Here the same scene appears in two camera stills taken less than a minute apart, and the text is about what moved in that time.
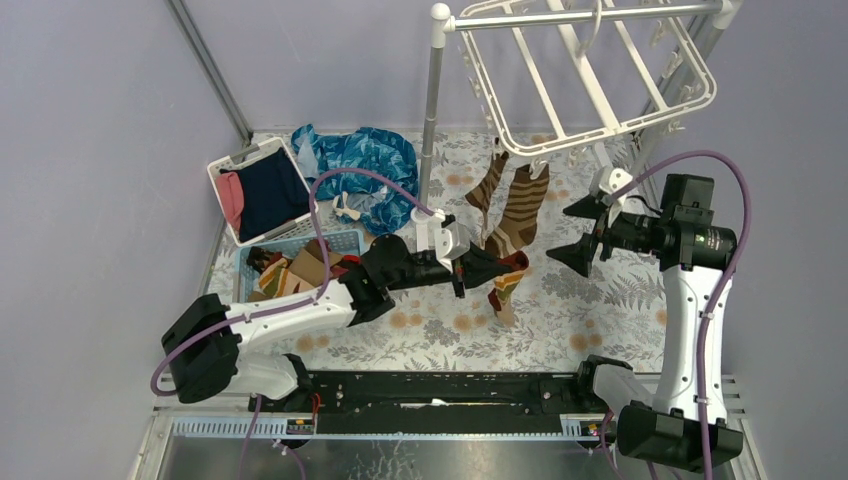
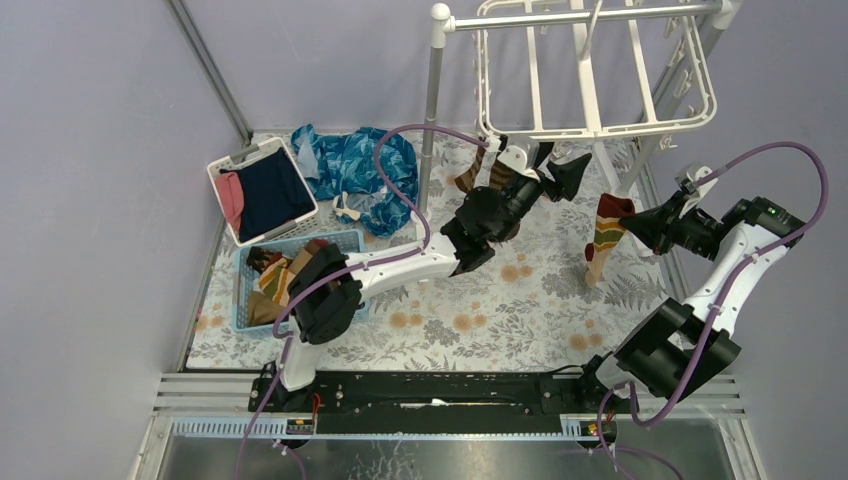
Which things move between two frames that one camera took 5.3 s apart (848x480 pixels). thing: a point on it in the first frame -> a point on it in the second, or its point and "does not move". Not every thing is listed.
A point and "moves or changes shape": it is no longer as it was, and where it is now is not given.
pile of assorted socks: x=301 y=271 does not move
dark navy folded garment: x=273 y=194 does not move
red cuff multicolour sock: x=500 y=297 moves or changes shape
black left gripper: x=457 y=275 -> x=548 y=183
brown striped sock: x=481 y=194 moves or changes shape
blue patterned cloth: x=384 y=208 does not move
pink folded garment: x=231 y=191 does not move
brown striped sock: x=518 y=226 moves or changes shape
